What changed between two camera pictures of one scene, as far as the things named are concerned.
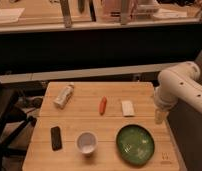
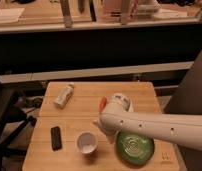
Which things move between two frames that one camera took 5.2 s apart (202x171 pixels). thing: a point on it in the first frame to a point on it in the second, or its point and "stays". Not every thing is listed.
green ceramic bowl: x=135 y=144 stays
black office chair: x=10 y=123 stays
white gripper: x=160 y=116 to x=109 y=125
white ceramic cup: x=87 y=142 stays
